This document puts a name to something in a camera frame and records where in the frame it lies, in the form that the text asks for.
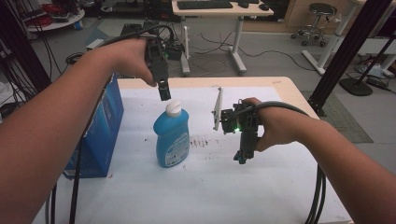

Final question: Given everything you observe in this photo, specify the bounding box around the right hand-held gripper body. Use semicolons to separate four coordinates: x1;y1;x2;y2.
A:
212;86;262;154

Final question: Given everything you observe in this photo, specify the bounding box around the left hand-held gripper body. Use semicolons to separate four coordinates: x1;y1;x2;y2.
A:
144;37;171;83

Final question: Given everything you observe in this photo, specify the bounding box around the blue bottle with white cap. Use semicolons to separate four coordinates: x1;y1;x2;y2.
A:
152;99;191;169

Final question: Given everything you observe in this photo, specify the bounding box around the person's left hand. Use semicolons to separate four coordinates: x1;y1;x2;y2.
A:
104;37;158;88

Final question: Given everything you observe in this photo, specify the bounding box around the person's right hand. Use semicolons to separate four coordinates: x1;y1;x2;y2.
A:
242;96;302;153

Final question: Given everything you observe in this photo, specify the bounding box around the black box with green light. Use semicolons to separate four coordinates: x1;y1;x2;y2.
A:
165;41;185;62

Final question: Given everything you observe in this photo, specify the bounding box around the white paper table cover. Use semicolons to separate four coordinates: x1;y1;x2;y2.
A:
32;86;353;224

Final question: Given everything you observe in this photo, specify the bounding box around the black keyboard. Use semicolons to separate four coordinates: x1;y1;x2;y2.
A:
176;0;234;10

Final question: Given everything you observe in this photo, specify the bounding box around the blue cardboard box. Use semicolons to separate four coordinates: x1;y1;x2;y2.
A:
62;73;125;180

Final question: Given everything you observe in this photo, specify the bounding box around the wooden desk with white legs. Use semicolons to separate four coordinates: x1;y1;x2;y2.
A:
171;0;276;77

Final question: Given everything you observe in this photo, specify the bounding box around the grey-green floor mat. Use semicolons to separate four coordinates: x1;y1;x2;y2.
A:
301;90;375;145

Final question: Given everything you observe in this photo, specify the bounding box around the round white table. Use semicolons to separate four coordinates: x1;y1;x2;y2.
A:
25;7;86;33

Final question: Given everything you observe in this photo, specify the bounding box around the black stand with round base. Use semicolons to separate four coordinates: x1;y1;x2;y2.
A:
338;35;396;97

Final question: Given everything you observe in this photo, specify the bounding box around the thick black metal stand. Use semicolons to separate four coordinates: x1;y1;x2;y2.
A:
307;0;394;117

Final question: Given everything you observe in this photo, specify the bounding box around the black round stool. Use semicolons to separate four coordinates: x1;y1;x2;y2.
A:
290;2;339;49

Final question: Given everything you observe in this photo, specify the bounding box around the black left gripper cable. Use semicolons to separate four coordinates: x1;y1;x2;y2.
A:
68;23;176;224

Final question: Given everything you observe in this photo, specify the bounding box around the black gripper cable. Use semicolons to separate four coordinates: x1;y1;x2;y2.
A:
254;100;328;224
68;23;176;224

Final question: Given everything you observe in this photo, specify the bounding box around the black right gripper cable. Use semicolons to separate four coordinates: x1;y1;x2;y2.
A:
254;100;328;224

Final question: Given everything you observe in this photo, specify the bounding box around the white desk frame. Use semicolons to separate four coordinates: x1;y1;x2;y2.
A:
301;0;396;78

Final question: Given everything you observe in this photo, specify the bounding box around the red cable coil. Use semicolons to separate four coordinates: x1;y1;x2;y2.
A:
23;2;67;28

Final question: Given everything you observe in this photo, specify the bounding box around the black metal frame post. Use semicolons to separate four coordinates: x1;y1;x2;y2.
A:
0;0;52;94

